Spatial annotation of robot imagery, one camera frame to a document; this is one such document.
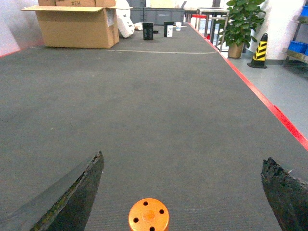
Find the blue shelf bin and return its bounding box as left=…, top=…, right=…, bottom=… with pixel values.
left=288, top=41, right=308, bottom=54

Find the white foam roll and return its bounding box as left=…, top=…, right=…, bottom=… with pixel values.
left=115, top=0, right=135, bottom=39

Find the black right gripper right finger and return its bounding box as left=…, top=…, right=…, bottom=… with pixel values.
left=261, top=157, right=308, bottom=231

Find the potted green plant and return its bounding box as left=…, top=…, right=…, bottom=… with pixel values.
left=219, top=0, right=266, bottom=59

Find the yellow black traffic cone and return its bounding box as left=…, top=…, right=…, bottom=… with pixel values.
left=247, top=33, right=268, bottom=69

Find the black ribbed box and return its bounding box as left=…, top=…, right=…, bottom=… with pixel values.
left=142, top=22, right=154, bottom=40

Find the long cardboard box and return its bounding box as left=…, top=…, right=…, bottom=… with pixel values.
left=55, top=0, right=95, bottom=7

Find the white paper cup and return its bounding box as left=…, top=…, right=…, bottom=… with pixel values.
left=176, top=22, right=182, bottom=31

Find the grey plastic crate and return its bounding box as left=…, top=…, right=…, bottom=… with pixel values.
left=130, top=7, right=185, bottom=25

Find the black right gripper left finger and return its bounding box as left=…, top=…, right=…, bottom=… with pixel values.
left=0, top=151, right=104, bottom=231

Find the black and white box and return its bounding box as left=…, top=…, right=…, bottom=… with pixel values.
left=164, top=21, right=174, bottom=38

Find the large open cardboard box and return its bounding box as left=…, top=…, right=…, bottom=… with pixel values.
left=22, top=5, right=131, bottom=49

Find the orange cylindrical cap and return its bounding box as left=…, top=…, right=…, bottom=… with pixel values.
left=128, top=198, right=169, bottom=231

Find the metal frame table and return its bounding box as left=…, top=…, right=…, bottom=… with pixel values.
left=184, top=7, right=230, bottom=52

